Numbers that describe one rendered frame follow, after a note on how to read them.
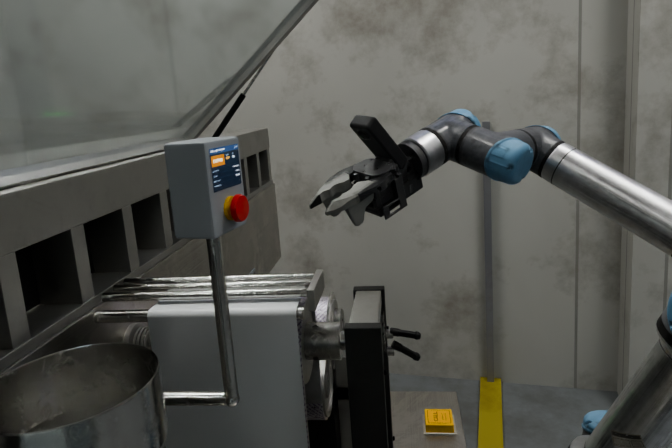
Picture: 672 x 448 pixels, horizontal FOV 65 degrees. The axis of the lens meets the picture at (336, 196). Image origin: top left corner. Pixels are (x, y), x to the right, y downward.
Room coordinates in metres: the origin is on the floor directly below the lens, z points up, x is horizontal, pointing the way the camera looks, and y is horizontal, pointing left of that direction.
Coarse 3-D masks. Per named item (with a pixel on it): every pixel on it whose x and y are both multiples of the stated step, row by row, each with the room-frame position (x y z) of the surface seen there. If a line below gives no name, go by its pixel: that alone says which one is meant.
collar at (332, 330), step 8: (304, 328) 0.84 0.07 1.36; (312, 328) 0.84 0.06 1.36; (320, 328) 0.84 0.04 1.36; (328, 328) 0.84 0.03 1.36; (336, 328) 0.83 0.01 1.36; (304, 336) 0.83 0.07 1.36; (312, 336) 0.83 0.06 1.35; (320, 336) 0.83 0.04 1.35; (328, 336) 0.82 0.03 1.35; (336, 336) 0.82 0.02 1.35; (304, 344) 0.82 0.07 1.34; (312, 344) 0.82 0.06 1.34; (320, 344) 0.82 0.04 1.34; (328, 344) 0.82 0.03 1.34; (336, 344) 0.82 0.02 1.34; (304, 352) 0.83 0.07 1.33; (312, 352) 0.82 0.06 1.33; (320, 352) 0.82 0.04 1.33; (328, 352) 0.82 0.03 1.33; (336, 352) 0.82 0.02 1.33
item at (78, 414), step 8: (80, 408) 0.46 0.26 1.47; (88, 408) 0.47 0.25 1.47; (96, 408) 0.47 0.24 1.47; (104, 408) 0.47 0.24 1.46; (56, 416) 0.45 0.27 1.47; (64, 416) 0.46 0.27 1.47; (72, 416) 0.46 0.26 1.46; (80, 416) 0.46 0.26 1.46; (88, 416) 0.46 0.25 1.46; (40, 424) 0.44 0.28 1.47; (48, 424) 0.45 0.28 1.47; (56, 424) 0.45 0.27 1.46; (64, 424) 0.45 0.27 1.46
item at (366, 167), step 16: (400, 144) 0.91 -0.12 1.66; (368, 160) 0.89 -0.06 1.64; (384, 160) 0.87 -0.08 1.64; (416, 160) 0.89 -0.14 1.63; (368, 176) 0.84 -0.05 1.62; (400, 176) 0.86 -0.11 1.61; (416, 176) 0.91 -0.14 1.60; (384, 192) 0.85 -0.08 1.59; (400, 192) 0.86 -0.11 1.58; (368, 208) 0.87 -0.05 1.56; (384, 208) 0.84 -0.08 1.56; (400, 208) 0.86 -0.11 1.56
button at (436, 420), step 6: (426, 414) 1.24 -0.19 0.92; (432, 414) 1.24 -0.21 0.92; (438, 414) 1.24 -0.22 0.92; (444, 414) 1.24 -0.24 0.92; (450, 414) 1.24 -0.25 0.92; (426, 420) 1.22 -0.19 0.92; (432, 420) 1.22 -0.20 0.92; (438, 420) 1.21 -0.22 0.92; (444, 420) 1.21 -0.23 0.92; (450, 420) 1.21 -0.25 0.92; (426, 426) 1.20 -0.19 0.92; (432, 426) 1.20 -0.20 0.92; (438, 426) 1.20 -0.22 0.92; (444, 426) 1.19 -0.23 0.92; (450, 426) 1.19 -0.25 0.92; (438, 432) 1.20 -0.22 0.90; (444, 432) 1.19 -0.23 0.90; (450, 432) 1.19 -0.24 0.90
